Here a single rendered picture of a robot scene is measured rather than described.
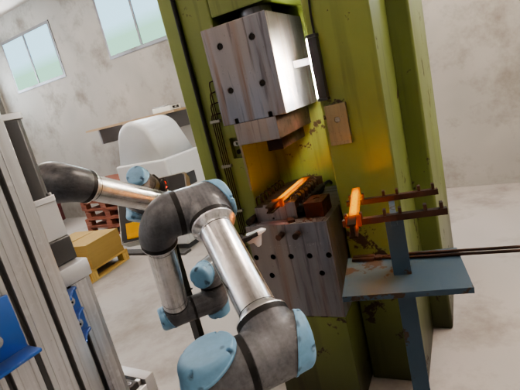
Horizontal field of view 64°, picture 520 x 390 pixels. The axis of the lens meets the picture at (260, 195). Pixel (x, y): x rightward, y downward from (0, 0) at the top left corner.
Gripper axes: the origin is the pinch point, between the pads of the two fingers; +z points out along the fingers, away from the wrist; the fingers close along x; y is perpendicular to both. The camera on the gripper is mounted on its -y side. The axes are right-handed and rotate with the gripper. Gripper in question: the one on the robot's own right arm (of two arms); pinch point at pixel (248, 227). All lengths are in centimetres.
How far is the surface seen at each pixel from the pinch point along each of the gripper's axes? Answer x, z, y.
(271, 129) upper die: 4.7, 30.7, -31.3
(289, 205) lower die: 4.6, 30.7, 2.2
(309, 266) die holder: 10.6, 24.7, 28.5
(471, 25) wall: 89, 352, -62
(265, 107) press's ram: 4, 31, -41
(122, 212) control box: -69, 9, -9
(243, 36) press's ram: 1, 31, -69
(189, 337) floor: -106, 66, 100
